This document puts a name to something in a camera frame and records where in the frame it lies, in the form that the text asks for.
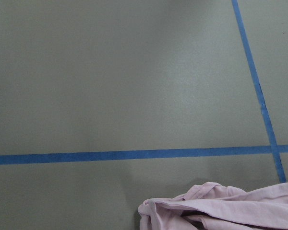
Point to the pink Snoopy t-shirt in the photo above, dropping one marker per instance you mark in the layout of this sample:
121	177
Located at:
212	206

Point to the crossing blue tape strip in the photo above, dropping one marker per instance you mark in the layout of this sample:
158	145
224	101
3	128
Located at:
130	155

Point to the long blue tape strip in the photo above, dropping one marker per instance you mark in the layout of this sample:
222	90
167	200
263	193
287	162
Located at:
259	94

